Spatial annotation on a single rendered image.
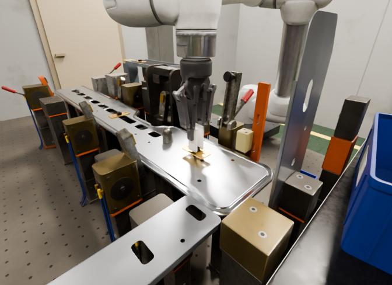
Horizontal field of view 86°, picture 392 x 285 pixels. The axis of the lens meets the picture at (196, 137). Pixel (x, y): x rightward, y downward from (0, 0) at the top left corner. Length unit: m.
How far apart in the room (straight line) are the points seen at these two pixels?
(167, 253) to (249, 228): 0.14
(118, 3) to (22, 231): 0.80
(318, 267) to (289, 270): 0.04
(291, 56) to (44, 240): 1.18
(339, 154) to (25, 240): 0.96
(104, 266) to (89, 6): 3.71
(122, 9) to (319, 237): 0.58
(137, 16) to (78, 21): 3.31
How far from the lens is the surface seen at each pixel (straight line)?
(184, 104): 0.49
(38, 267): 0.86
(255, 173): 0.56
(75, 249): 0.85
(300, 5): 0.97
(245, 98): 0.71
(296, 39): 1.05
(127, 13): 0.56
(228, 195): 0.48
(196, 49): 0.47
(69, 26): 3.81
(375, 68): 3.57
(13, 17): 3.78
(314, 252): 0.39
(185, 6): 0.47
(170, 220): 0.43
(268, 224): 0.36
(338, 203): 0.49
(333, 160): 0.56
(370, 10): 3.61
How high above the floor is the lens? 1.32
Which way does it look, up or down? 26 degrees down
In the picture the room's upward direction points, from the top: straight up
